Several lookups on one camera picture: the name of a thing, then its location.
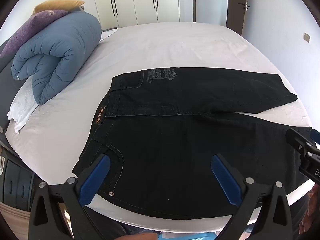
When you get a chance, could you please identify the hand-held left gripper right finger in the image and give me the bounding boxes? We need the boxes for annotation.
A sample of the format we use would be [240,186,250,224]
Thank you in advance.
[211,153,293,240]

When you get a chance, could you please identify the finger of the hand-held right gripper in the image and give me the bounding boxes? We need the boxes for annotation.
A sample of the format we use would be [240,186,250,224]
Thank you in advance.
[286,127,320,157]

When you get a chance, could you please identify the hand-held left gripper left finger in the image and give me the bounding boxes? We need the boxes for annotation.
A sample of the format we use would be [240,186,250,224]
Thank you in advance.
[28,153,111,240]

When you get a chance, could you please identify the black denim pants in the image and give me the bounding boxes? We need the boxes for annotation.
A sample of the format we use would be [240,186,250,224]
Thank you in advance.
[72,67,316,218]

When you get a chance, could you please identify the person's right hand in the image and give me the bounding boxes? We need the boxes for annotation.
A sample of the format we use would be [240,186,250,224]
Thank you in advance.
[301,185,320,233]

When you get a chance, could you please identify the dark nightstand with drawers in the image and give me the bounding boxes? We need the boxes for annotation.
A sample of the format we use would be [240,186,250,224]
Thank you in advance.
[0,152,35,208]

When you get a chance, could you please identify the white textured pillow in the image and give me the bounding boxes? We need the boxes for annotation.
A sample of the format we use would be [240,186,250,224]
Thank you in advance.
[7,80,39,133]

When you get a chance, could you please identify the dark headboard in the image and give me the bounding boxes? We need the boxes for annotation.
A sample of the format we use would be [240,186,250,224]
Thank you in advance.
[0,39,16,130]

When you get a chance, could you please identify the folded blue duvet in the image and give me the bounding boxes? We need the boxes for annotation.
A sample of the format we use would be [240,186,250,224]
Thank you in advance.
[11,12,102,105]

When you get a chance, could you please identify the dark brown door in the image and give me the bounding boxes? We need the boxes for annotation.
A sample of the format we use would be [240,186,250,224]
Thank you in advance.
[226,0,253,37]

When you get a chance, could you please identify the bed with white sheet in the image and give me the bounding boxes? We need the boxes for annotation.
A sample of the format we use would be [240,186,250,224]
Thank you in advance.
[5,21,316,233]

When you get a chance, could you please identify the purple blanket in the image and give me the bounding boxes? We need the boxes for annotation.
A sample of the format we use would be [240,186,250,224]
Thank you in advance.
[0,9,69,58]

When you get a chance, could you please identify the yellow pillow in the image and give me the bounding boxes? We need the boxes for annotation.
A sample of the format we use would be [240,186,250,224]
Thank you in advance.
[33,0,85,14]

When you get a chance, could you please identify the white wardrobe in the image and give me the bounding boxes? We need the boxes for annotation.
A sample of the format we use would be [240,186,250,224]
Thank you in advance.
[90,0,180,29]

